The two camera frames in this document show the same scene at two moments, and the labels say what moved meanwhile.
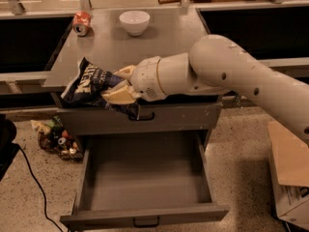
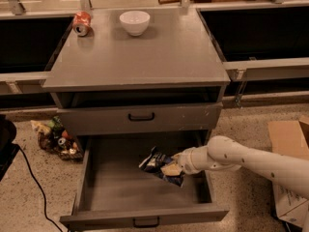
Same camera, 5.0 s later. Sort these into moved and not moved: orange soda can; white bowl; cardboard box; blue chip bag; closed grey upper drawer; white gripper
Moved: blue chip bag; white gripper
Not moved: closed grey upper drawer; cardboard box; white bowl; orange soda can
